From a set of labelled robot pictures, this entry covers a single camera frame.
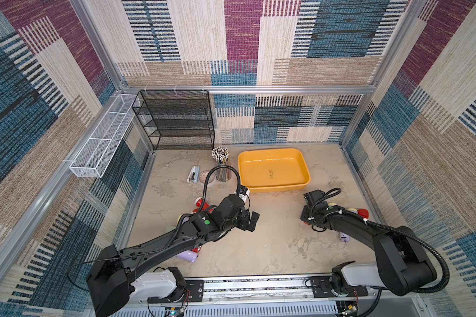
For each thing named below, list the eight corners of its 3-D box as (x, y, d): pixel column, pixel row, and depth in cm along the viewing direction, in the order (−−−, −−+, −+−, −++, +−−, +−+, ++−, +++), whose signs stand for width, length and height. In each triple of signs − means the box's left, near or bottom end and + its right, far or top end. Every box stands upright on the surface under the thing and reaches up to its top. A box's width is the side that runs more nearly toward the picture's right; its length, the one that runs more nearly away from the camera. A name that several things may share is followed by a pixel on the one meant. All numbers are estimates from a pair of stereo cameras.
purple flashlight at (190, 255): (180, 259, 83) (178, 256, 80) (184, 250, 85) (181, 247, 82) (195, 263, 82) (194, 260, 79) (199, 254, 84) (197, 251, 81)
